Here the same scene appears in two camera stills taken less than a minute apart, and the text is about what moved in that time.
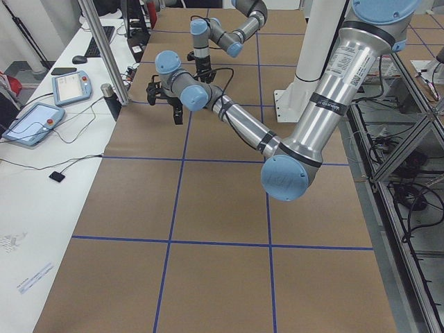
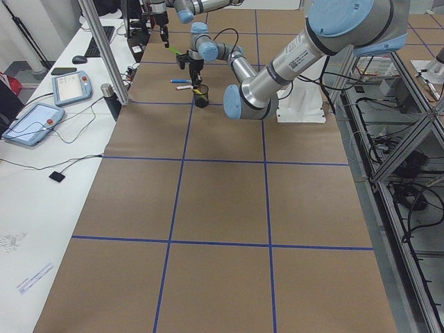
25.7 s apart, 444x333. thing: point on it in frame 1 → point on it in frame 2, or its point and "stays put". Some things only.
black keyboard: [93, 50] stays put
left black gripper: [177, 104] → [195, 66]
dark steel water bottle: [111, 99] stays put
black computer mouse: [79, 60] stays put
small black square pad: [57, 176] stays put
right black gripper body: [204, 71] → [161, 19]
